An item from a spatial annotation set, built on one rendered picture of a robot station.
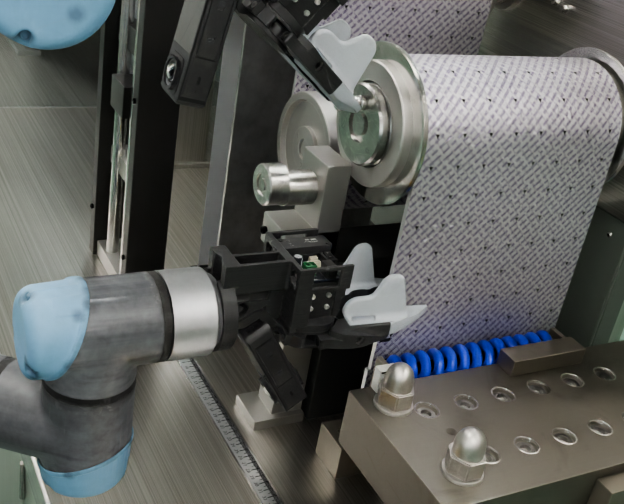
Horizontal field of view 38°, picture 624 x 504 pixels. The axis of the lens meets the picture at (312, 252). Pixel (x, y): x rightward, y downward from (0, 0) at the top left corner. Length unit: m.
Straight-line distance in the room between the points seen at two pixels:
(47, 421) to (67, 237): 0.58
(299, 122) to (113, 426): 0.39
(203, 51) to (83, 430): 0.31
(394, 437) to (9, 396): 0.32
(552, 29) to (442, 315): 0.40
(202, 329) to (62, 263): 0.54
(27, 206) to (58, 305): 0.70
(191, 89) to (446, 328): 0.37
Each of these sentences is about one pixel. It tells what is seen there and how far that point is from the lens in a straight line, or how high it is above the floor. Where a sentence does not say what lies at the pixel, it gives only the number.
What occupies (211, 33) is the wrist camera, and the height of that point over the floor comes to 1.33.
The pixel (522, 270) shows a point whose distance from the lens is 0.94.
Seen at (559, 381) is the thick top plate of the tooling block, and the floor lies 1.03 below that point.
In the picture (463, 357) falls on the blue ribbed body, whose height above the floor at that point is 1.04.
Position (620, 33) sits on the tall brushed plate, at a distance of 1.06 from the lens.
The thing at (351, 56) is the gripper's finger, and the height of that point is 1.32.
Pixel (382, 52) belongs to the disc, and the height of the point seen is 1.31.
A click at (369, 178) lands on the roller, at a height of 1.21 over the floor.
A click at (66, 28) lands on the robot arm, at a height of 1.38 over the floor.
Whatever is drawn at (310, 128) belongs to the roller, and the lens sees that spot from 0.94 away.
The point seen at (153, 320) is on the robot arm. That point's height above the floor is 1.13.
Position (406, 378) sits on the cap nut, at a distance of 0.80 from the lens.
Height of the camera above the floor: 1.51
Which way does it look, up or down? 27 degrees down
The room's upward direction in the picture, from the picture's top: 10 degrees clockwise
